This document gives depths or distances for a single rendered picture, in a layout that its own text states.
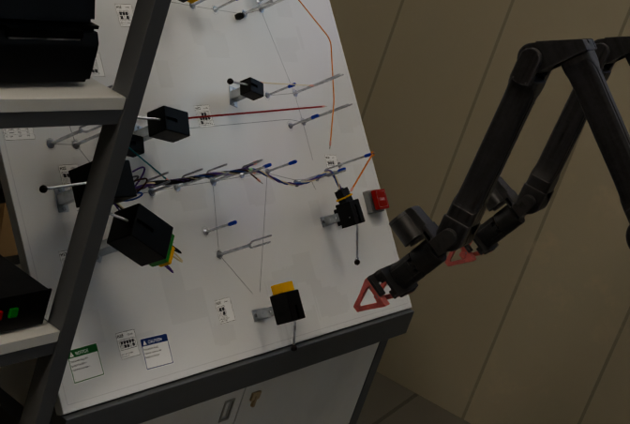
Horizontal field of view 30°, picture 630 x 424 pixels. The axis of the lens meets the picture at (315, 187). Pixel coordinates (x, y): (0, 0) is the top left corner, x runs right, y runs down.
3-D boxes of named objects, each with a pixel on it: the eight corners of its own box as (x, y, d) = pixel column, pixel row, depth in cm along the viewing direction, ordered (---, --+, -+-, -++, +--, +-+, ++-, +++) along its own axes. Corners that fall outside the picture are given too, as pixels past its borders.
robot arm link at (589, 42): (577, 19, 210) (591, 19, 219) (509, 51, 217) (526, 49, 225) (677, 250, 207) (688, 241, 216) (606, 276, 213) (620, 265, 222)
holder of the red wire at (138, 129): (99, 114, 226) (139, 98, 220) (149, 128, 236) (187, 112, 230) (101, 139, 225) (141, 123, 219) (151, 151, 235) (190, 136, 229)
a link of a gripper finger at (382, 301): (340, 297, 237) (373, 272, 233) (356, 290, 244) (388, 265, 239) (360, 325, 236) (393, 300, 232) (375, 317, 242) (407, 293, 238)
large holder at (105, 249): (50, 199, 210) (104, 177, 202) (119, 246, 221) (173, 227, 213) (39, 230, 207) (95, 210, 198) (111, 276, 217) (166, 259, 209)
